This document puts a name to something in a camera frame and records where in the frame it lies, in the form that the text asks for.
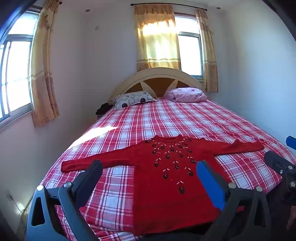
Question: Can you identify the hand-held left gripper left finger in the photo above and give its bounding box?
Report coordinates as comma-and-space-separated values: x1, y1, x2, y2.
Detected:
25, 159, 103, 241

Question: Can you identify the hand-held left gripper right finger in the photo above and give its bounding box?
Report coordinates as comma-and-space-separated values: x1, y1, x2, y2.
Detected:
196, 160, 272, 241

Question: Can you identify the red knitted sweater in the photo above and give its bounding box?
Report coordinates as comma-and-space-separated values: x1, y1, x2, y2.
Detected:
60, 135, 266, 237

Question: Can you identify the person's right hand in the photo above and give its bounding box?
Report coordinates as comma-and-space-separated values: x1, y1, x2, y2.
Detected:
287, 210, 296, 230

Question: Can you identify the dark cloth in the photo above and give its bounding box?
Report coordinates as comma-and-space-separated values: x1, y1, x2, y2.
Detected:
95, 102, 114, 116

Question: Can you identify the red plaid bed sheet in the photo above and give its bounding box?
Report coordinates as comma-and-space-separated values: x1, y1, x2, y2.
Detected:
39, 96, 296, 241

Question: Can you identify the white patterned pillow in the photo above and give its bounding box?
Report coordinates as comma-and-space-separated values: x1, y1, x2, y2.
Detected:
111, 91, 158, 110

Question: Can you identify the pink pillow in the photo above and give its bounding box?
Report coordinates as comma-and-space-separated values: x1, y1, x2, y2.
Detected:
165, 87, 207, 103

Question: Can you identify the cream wooden headboard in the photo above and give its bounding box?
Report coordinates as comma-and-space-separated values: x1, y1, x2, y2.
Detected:
108, 67, 205, 105

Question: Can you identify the long yellow floral curtain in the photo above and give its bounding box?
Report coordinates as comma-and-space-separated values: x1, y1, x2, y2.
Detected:
30, 0, 60, 127

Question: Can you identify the narrow yellow floral curtain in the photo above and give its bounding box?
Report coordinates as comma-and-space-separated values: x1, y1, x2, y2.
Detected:
195, 8, 219, 93

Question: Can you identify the small sliding window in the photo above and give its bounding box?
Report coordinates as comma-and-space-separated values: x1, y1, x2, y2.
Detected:
173, 15, 204, 81

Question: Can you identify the large sliding window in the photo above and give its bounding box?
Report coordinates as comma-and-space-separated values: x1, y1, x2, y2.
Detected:
0, 10, 41, 130

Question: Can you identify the wide yellow floral curtain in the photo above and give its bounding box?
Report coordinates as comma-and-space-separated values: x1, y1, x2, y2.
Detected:
134, 4, 181, 72

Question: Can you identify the black curtain rod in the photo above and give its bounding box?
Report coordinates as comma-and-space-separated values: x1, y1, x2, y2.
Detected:
130, 2, 207, 11

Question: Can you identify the thin power cable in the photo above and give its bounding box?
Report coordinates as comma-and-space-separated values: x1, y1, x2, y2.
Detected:
10, 198, 29, 230

